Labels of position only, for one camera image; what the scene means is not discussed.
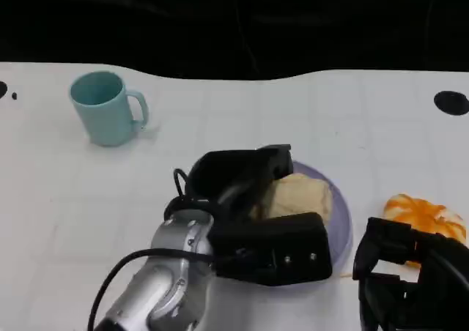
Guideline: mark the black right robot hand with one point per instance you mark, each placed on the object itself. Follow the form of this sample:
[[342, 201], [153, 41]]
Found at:
[[436, 298]]

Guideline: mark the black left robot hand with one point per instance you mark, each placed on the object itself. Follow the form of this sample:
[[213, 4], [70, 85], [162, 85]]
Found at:
[[234, 173]]

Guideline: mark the beige towel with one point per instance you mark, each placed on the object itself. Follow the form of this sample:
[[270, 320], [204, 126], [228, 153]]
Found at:
[[300, 195]]

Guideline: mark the orange and white bread roll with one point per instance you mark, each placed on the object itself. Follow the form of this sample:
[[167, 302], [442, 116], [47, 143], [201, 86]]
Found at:
[[421, 208]]

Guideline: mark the lilac plate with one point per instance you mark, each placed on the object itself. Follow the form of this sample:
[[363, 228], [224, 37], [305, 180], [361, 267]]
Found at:
[[339, 232]]

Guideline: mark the pale green mug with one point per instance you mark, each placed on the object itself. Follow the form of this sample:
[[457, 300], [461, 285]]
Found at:
[[106, 113]]

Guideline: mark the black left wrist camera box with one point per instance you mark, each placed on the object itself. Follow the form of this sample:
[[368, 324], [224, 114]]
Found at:
[[278, 250]]

